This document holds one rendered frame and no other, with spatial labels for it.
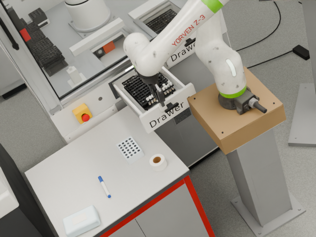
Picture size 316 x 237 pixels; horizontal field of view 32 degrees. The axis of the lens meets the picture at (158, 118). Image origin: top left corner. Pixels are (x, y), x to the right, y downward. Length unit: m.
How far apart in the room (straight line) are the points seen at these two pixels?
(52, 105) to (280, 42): 1.97
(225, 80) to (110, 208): 0.73
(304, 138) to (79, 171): 1.40
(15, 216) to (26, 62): 0.74
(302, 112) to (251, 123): 1.16
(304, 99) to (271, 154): 0.95
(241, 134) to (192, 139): 0.87
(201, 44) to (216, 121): 0.33
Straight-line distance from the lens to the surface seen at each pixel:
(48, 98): 2.64
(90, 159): 2.66
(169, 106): 2.49
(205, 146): 3.33
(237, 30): 4.29
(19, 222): 2.77
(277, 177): 2.84
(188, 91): 2.54
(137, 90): 2.66
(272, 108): 2.41
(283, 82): 3.78
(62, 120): 2.73
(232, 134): 2.36
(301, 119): 3.47
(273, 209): 3.02
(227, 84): 2.34
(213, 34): 2.38
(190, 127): 3.17
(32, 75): 2.55
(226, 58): 2.31
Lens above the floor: 2.58
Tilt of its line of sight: 43 degrees down
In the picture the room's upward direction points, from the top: 24 degrees counter-clockwise
